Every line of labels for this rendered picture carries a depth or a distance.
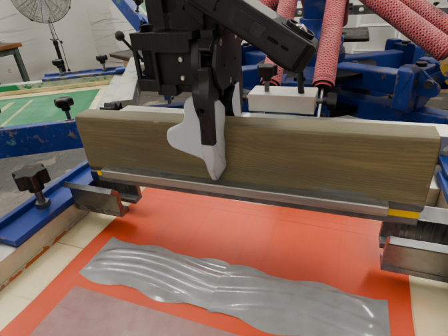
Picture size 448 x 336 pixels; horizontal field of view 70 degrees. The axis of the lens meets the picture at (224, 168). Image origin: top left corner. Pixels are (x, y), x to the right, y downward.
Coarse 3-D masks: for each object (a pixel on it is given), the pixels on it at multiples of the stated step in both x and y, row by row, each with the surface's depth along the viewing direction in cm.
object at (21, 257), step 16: (432, 192) 46; (48, 224) 44; (64, 224) 47; (32, 240) 42; (48, 240) 45; (0, 256) 39; (16, 256) 40; (32, 256) 43; (0, 272) 39; (16, 272) 41; (0, 288) 39
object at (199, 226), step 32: (160, 192) 55; (128, 224) 48; (160, 224) 48; (192, 224) 47; (224, 224) 47; (192, 256) 42; (224, 256) 41; (64, 288) 39; (96, 288) 38; (128, 288) 38; (32, 320) 35; (64, 320) 35; (96, 320) 34; (128, 320) 34; (160, 320) 34; (192, 320) 34
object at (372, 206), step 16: (112, 176) 39; (128, 176) 38; (144, 176) 37; (160, 176) 37; (176, 176) 36; (192, 176) 36; (224, 192) 34; (240, 192) 33; (256, 192) 33; (272, 192) 32; (288, 192) 32; (304, 192) 32; (320, 192) 31; (336, 208) 30; (352, 208) 30; (368, 208) 29; (384, 208) 29
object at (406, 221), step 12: (108, 180) 43; (120, 180) 42; (192, 192) 39; (204, 192) 38; (276, 204) 35; (288, 204) 35; (360, 216) 32; (372, 216) 32; (384, 216) 31; (396, 216) 31
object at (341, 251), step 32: (256, 224) 46; (288, 224) 46; (320, 224) 45; (352, 224) 45; (256, 256) 41; (288, 256) 41; (320, 256) 40; (352, 256) 40; (352, 288) 36; (384, 288) 36; (224, 320) 33
